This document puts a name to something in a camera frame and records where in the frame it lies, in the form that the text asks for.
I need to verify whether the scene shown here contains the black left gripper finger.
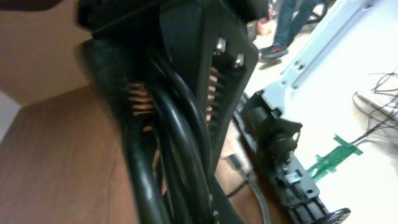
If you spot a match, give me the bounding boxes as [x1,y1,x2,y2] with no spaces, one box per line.
[208,176,244,224]

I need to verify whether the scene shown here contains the black thick USB cable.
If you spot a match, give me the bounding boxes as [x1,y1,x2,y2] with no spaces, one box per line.
[123,52,218,224]

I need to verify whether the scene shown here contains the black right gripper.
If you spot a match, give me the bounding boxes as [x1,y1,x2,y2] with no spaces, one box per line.
[76,0,269,124]

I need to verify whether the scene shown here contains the person legs in jeans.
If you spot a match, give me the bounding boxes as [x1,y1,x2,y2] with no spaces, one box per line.
[259,0,322,60]

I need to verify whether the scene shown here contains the green tape strip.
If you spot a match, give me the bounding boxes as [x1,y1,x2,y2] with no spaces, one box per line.
[307,135,363,183]

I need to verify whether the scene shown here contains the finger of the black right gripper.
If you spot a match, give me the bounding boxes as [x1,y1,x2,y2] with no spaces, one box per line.
[160,2,259,174]

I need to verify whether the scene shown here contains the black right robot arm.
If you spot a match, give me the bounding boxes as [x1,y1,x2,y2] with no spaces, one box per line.
[76,0,350,223]

